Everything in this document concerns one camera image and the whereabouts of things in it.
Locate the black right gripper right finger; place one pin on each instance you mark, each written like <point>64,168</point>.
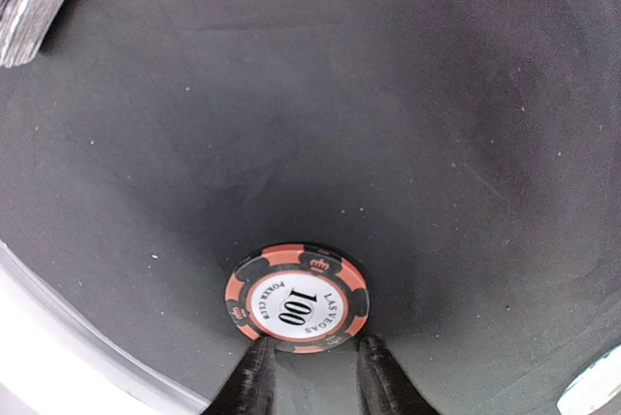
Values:
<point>383,385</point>

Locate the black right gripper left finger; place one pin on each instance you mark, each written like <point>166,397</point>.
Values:
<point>250,388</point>

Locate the black poker mat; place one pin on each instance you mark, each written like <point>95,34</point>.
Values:
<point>464,153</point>

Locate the orange black poker chips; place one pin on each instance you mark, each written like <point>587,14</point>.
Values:
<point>308,298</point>

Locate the clear dealer button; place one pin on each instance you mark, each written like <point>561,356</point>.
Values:
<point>594,387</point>

